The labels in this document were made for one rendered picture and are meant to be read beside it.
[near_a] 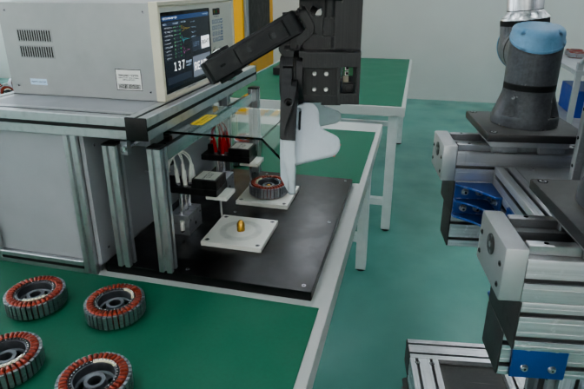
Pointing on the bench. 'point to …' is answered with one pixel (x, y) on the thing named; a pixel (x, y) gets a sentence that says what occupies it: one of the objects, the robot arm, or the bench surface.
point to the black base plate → (307, 205)
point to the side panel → (45, 203)
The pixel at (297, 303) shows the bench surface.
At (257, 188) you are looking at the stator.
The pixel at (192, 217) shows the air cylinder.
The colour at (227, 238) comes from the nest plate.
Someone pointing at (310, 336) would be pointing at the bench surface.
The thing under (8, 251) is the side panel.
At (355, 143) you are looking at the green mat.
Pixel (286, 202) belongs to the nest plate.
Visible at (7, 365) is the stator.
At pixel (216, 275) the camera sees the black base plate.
